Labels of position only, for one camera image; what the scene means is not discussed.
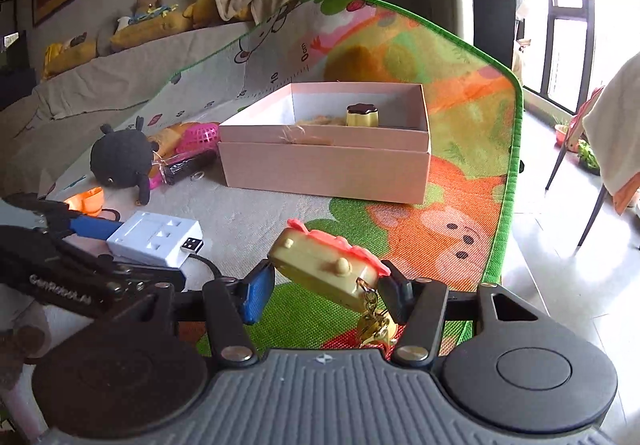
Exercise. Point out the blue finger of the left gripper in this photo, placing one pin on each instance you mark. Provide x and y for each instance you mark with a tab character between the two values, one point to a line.
94	227

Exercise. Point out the yellow pink cake toy keychain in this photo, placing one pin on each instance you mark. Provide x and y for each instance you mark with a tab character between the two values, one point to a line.
347	275

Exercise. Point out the yellow plush at left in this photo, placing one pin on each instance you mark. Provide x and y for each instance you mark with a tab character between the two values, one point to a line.
61	57

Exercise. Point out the beige knitted cloth toy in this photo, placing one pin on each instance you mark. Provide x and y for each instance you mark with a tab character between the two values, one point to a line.
323	120

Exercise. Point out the yellow brown pudding toy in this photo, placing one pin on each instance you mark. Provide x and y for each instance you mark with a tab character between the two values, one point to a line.
362	115

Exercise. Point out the yellow duck plush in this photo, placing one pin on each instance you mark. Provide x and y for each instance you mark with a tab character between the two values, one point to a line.
202	13

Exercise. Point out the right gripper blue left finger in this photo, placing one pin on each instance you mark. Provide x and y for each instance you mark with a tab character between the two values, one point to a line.
256	290

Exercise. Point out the black cylindrical tube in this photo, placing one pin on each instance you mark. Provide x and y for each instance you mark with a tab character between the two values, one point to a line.
187	165

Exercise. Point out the orange plastic cup toy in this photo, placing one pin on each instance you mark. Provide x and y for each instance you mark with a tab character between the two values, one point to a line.
89	202

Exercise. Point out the pink plastic basket toy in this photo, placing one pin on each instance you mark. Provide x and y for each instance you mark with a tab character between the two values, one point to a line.
198	138

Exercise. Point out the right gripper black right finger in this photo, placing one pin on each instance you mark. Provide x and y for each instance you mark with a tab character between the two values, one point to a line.
395	289

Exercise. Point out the black round plush toy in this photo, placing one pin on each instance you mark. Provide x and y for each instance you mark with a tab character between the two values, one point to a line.
124	158

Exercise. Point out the chair with cream cloth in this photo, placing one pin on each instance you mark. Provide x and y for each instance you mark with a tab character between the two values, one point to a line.
610	121

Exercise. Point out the brown bear plush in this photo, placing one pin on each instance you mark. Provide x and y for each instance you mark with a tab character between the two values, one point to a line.
142	7

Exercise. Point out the white electronic device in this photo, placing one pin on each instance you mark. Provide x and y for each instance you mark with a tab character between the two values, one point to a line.
156	239

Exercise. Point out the long yellow plush pillow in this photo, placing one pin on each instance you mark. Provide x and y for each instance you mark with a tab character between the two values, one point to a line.
150	30

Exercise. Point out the pink cardboard box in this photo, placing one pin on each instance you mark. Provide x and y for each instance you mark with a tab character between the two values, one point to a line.
262	148

